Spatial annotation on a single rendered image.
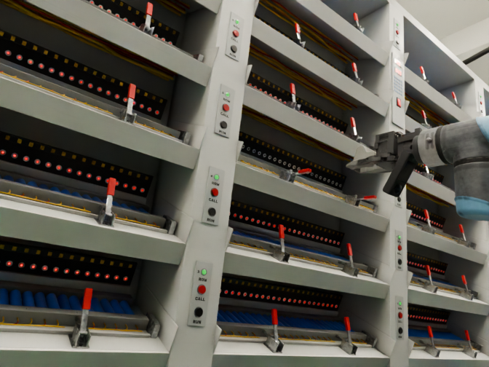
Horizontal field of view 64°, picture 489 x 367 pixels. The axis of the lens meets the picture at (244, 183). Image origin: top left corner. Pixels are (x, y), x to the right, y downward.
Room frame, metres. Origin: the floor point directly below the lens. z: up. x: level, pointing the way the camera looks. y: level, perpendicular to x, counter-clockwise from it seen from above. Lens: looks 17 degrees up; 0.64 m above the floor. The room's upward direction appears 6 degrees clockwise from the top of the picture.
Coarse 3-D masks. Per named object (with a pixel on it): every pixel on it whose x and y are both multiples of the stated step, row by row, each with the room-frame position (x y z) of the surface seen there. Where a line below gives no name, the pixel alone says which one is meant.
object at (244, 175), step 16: (240, 144) 0.83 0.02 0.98; (256, 160) 1.08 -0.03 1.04; (240, 176) 0.86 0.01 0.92; (256, 176) 0.88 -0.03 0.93; (272, 176) 0.91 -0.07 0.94; (304, 176) 1.20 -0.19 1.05; (272, 192) 0.93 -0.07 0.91; (288, 192) 0.95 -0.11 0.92; (304, 192) 0.98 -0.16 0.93; (352, 192) 1.31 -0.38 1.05; (320, 208) 1.03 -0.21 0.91; (336, 208) 1.06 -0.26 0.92; (352, 208) 1.09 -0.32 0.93; (384, 208) 1.21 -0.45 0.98; (368, 224) 1.16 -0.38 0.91; (384, 224) 1.20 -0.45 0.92
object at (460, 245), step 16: (416, 208) 1.57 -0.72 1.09; (416, 224) 1.41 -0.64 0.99; (432, 224) 1.67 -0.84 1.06; (416, 240) 1.32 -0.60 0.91; (432, 240) 1.36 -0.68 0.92; (448, 240) 1.42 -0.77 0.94; (464, 240) 1.52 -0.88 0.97; (480, 240) 1.63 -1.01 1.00; (464, 256) 1.52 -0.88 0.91; (480, 256) 1.59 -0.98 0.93
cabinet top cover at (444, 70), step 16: (320, 0) 1.23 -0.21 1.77; (336, 0) 1.22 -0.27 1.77; (352, 0) 1.21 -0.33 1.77; (368, 0) 1.20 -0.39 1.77; (384, 0) 1.19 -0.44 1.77; (352, 16) 1.29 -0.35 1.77; (416, 32) 1.34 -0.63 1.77; (416, 48) 1.44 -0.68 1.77; (432, 48) 1.43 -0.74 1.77; (416, 64) 1.55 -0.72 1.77; (432, 64) 1.54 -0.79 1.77; (448, 64) 1.52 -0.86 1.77; (464, 64) 1.55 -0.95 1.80; (432, 80) 1.66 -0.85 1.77; (448, 80) 1.64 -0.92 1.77; (464, 80) 1.63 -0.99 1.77
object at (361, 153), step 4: (360, 148) 0.98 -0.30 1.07; (364, 148) 0.98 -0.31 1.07; (356, 152) 0.99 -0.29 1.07; (360, 152) 0.98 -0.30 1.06; (364, 152) 0.97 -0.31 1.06; (368, 152) 0.97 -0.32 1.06; (372, 152) 0.96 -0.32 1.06; (356, 156) 0.99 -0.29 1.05; (360, 156) 0.98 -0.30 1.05; (364, 156) 0.97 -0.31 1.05; (368, 156) 0.96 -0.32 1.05; (356, 160) 0.98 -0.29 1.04; (348, 164) 1.02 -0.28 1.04; (352, 164) 1.00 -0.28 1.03; (356, 164) 0.98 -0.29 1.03; (368, 164) 0.96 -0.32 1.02; (372, 164) 0.96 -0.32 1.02; (352, 168) 1.01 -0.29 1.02; (356, 168) 1.01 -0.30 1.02
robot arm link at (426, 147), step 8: (432, 128) 0.83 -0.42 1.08; (424, 136) 0.83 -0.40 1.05; (432, 136) 0.82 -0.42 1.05; (424, 144) 0.83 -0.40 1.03; (432, 144) 0.82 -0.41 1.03; (424, 152) 0.84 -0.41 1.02; (432, 152) 0.82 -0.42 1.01; (424, 160) 0.85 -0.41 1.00; (432, 160) 0.84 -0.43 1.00; (440, 160) 0.83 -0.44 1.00
